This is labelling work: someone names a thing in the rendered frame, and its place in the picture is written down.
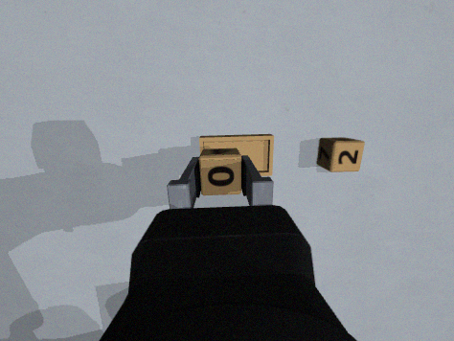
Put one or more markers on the tan shallow rectangular tray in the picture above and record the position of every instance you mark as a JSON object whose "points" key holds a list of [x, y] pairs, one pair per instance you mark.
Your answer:
{"points": [[259, 148]]}

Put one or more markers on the tan wooden cube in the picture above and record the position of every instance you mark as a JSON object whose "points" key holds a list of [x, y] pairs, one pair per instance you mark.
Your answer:
{"points": [[340, 154], [220, 171]]}

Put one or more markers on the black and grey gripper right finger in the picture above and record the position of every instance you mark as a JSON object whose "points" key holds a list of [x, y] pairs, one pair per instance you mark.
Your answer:
{"points": [[259, 190]]}

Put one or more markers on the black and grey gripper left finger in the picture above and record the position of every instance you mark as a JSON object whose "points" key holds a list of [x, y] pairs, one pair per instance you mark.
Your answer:
{"points": [[182, 193]]}

